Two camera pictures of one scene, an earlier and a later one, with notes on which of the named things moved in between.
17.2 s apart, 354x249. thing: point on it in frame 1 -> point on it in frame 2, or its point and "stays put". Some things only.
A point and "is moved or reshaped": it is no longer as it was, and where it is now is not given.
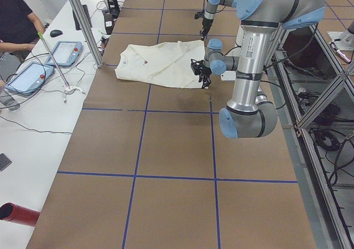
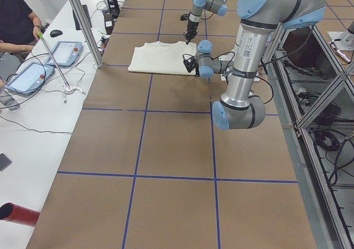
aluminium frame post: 83,25 stays put
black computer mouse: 55,33 stays put
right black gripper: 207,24 -> 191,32
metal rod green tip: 53,60 stays put
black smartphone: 4,162 stays put
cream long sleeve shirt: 167,63 is moved or reshaped
